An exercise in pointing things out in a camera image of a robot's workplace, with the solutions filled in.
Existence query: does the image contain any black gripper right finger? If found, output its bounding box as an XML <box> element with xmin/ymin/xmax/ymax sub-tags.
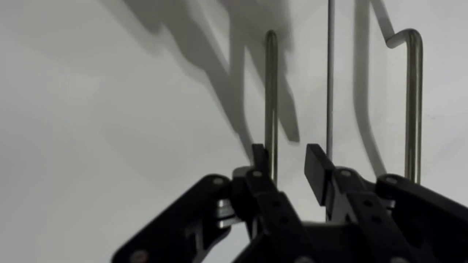
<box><xmin>304</xmin><ymin>144</ymin><xmax>468</xmax><ymax>263</ymax></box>

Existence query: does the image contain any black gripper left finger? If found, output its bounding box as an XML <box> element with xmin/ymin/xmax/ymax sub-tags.
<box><xmin>111</xmin><ymin>145</ymin><xmax>313</xmax><ymax>263</ymax></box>

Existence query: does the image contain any silver door handle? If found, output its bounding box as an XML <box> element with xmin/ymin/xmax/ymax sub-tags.
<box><xmin>265</xmin><ymin>31</ymin><xmax>278</xmax><ymax>183</ymax></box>
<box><xmin>370</xmin><ymin>0</ymin><xmax>424</xmax><ymax>183</ymax></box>

